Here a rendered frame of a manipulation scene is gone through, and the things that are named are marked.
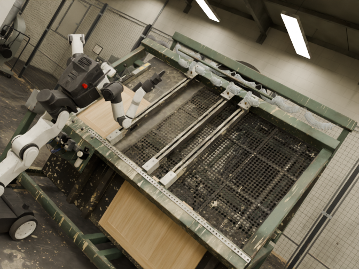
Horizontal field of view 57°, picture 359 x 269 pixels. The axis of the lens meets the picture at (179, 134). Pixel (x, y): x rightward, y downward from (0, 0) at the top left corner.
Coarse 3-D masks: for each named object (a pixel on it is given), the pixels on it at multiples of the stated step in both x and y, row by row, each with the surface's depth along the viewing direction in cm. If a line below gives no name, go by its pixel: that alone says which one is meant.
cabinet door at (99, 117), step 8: (128, 96) 312; (96, 104) 306; (104, 104) 306; (128, 104) 305; (144, 104) 304; (88, 112) 299; (96, 112) 300; (104, 112) 299; (136, 112) 298; (88, 120) 293; (96, 120) 293; (104, 120) 293; (112, 120) 293; (96, 128) 287; (104, 128) 287; (112, 128) 287; (104, 136) 281
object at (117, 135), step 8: (192, 64) 306; (192, 72) 317; (184, 80) 316; (192, 80) 319; (176, 88) 312; (184, 88) 315; (168, 96) 302; (152, 104) 296; (160, 104) 298; (144, 112) 291; (152, 112) 295; (136, 120) 284; (144, 120) 292; (120, 128) 279; (128, 128) 280; (112, 136) 273; (120, 136) 277; (112, 144) 275
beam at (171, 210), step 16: (80, 128) 283; (96, 144) 271; (112, 160) 260; (128, 176) 251; (144, 192) 245; (160, 192) 241; (160, 208) 241; (176, 208) 232; (192, 224) 224; (208, 224) 224; (208, 240) 217; (224, 256) 210
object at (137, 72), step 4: (144, 64) 338; (144, 68) 334; (148, 68) 339; (132, 72) 330; (136, 72) 330; (140, 72) 332; (132, 76) 327; (136, 76) 331; (128, 80) 325; (124, 84) 324; (96, 100) 306; (92, 104) 305; (84, 108) 300; (72, 112) 297; (80, 112) 298
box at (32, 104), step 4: (32, 92) 284; (36, 92) 282; (32, 96) 283; (28, 100) 284; (32, 100) 282; (36, 100) 280; (28, 104) 283; (32, 104) 282; (36, 104) 280; (40, 104) 283; (28, 108) 282; (32, 108) 281; (36, 108) 282; (40, 108) 285; (44, 108) 289; (32, 112) 283; (36, 112) 284; (40, 112) 287
